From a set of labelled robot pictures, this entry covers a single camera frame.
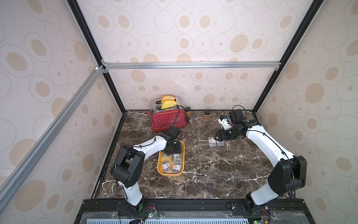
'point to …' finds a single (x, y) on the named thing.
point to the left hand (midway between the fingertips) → (182, 150)
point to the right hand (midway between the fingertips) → (217, 138)
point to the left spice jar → (189, 113)
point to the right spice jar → (207, 116)
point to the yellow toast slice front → (168, 104)
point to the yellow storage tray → (171, 165)
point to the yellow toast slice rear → (167, 97)
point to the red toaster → (161, 118)
